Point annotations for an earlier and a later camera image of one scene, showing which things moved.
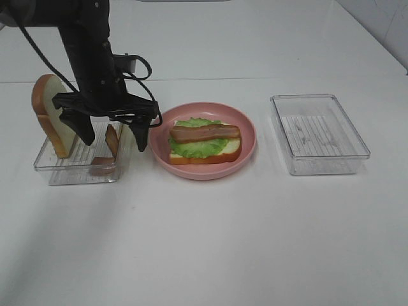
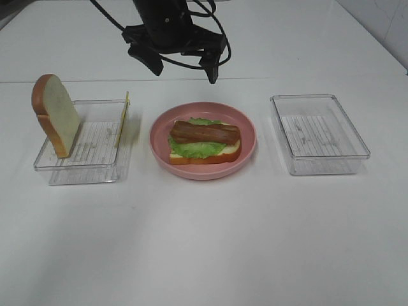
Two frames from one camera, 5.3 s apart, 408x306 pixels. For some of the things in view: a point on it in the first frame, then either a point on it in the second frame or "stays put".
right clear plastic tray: [320, 138] stays put
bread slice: [230, 153] stays put
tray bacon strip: [102, 166] → [182, 131]
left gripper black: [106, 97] → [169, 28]
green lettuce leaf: [197, 148] stays put
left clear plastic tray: [86, 164] stays put
